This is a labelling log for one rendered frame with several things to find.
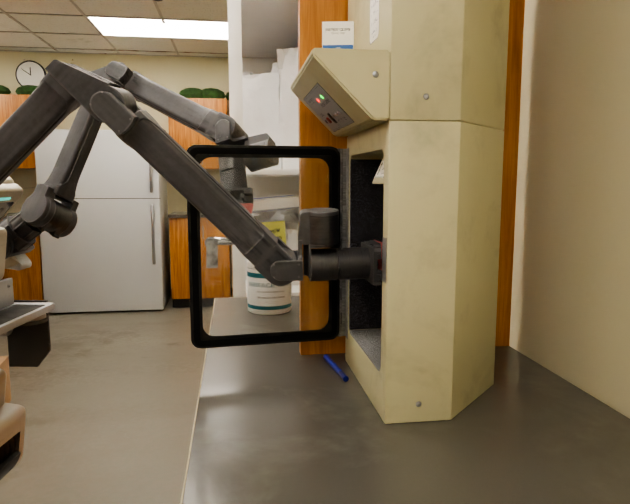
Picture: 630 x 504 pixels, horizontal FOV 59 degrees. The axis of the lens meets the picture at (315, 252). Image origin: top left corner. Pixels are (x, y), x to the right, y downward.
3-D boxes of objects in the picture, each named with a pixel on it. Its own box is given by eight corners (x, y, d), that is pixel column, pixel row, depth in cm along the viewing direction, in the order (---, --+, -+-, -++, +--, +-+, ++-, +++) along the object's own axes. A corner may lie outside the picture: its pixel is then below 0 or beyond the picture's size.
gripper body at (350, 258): (370, 241, 105) (331, 242, 104) (384, 247, 95) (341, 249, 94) (370, 275, 106) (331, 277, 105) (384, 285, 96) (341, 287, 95)
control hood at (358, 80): (346, 136, 114) (346, 86, 113) (390, 120, 82) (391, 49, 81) (290, 136, 112) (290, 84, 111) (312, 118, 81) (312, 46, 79)
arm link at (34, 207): (111, 81, 151) (85, 58, 142) (150, 83, 145) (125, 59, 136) (47, 235, 140) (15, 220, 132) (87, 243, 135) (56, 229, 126)
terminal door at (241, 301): (339, 339, 118) (340, 146, 113) (191, 349, 111) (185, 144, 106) (338, 338, 118) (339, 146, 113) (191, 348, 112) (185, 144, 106)
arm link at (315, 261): (301, 276, 102) (305, 285, 97) (301, 239, 100) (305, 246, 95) (339, 274, 103) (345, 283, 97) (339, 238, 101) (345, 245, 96)
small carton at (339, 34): (353, 67, 93) (353, 29, 93) (353, 60, 88) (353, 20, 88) (323, 67, 94) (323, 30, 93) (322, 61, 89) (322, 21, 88)
